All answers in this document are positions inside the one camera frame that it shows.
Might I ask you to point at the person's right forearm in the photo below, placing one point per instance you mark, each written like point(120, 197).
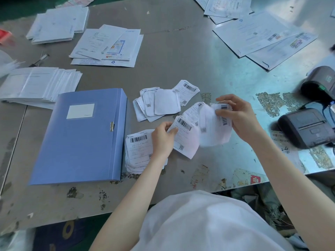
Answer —
point(293, 185)

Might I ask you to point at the person's left hand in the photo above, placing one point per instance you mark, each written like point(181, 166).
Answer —
point(162, 141)

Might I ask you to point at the red object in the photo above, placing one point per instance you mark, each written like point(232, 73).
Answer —
point(5, 37)

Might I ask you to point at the metal file box clasp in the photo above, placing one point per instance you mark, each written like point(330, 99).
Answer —
point(112, 126)

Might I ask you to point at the white printed label strip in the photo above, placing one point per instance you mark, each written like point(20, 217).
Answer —
point(280, 137)

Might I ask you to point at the neat stack of white envelopes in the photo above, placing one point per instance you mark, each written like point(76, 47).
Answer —
point(56, 24)

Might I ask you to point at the person's right thumb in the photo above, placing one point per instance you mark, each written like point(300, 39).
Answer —
point(224, 107)

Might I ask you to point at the blue file box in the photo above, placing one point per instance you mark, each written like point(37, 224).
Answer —
point(81, 138)

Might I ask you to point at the person's right hand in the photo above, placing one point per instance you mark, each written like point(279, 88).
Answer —
point(244, 120)

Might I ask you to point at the heap of white documents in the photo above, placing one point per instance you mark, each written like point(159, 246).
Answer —
point(225, 7)

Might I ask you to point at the person's left thumb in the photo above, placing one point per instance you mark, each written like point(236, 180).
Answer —
point(173, 130)

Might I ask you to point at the person's left forearm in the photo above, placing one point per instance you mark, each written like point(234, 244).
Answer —
point(128, 201)

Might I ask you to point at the red sticker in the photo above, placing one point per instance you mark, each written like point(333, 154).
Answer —
point(257, 179)

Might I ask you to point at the blue bag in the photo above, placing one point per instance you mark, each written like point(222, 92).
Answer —
point(60, 236)

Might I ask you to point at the white envelope with colourful stickers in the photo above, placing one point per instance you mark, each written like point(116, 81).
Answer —
point(285, 50)

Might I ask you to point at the person's white garment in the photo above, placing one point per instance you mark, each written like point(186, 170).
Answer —
point(209, 224)

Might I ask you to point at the white label bundle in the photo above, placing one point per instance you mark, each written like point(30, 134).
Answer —
point(213, 130)

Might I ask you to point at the fanned stack of white envelopes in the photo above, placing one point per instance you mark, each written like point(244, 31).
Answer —
point(36, 86)

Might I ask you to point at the black label printer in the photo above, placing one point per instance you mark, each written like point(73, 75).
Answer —
point(320, 83)
point(306, 128)

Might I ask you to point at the loose pile of white labels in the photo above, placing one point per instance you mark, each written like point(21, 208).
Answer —
point(157, 104)

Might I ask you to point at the stack of white barcode labels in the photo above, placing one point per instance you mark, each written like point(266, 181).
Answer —
point(138, 151)

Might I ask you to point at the large white printed envelope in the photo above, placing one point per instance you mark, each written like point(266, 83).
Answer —
point(253, 32)

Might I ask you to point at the white barcode label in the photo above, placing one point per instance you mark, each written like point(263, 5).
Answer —
point(186, 139)
point(187, 91)
point(192, 112)

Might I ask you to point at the black pen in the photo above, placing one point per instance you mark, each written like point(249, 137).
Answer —
point(39, 60)

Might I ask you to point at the pile of printed white envelopes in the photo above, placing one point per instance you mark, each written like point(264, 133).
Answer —
point(107, 47)

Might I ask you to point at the pink and white papers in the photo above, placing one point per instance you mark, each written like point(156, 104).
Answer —
point(76, 1)

